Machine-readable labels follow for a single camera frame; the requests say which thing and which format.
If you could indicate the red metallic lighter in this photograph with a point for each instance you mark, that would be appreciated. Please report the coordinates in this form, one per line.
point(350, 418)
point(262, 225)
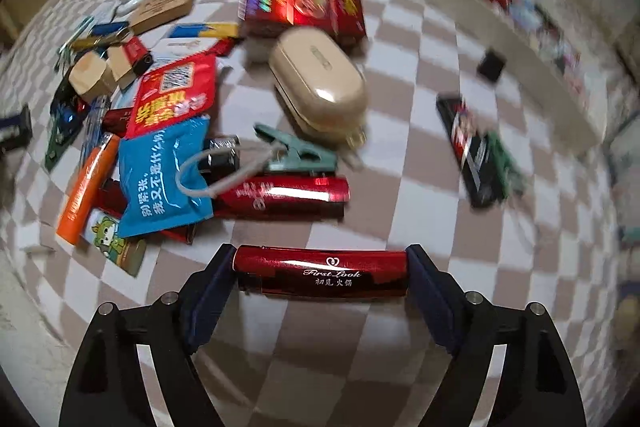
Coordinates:
point(285, 197)
point(321, 274)

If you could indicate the white tray of lighters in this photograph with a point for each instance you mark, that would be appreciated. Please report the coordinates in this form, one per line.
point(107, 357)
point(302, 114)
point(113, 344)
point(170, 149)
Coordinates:
point(580, 127)

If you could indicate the green cartoon lighter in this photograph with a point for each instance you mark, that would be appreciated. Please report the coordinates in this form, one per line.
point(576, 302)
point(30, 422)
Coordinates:
point(101, 231)

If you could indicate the wooden engraved block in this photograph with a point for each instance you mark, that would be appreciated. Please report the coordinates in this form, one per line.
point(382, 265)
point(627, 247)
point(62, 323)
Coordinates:
point(151, 14)

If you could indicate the blue transparent lighter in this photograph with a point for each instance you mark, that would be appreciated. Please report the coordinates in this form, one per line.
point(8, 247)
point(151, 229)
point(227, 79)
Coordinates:
point(93, 122)

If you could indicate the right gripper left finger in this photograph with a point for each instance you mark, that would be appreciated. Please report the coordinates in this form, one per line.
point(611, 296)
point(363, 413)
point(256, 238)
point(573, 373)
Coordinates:
point(204, 296)

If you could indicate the beige earbuds case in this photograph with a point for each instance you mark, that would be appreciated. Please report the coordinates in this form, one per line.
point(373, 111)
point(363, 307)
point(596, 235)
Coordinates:
point(321, 87)

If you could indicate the black red lighter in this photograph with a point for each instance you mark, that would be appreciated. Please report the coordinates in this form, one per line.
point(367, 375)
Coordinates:
point(472, 151)

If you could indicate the red tissue packet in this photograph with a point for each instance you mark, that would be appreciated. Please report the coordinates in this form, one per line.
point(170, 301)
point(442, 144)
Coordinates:
point(173, 93)

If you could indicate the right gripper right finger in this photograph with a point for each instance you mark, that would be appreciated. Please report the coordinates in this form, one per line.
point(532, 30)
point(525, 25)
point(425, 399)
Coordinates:
point(438, 297)

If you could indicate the oval wooden box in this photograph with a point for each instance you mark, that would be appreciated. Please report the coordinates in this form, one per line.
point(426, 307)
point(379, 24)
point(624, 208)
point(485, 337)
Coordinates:
point(91, 77)

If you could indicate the blue metallic lighter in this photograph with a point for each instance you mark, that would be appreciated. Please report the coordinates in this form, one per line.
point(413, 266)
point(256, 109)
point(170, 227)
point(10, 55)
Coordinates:
point(105, 29)

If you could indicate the orange lighter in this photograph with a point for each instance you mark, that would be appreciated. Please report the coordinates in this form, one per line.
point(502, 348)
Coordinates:
point(92, 175)

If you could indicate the checkered bed sheet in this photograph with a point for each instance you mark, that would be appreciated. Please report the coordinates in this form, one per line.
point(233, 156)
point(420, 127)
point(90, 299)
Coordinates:
point(274, 362)

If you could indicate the red cigarette box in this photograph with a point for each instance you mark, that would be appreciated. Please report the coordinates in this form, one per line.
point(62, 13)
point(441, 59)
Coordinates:
point(342, 20)

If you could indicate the small black cube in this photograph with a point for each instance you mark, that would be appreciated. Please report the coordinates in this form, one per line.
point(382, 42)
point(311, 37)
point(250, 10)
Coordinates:
point(491, 66)

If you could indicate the green clip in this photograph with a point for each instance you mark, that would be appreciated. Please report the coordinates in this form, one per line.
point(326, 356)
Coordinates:
point(296, 155)

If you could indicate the blue tissue packet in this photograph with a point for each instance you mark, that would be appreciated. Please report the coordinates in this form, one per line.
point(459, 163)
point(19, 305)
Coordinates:
point(147, 168)

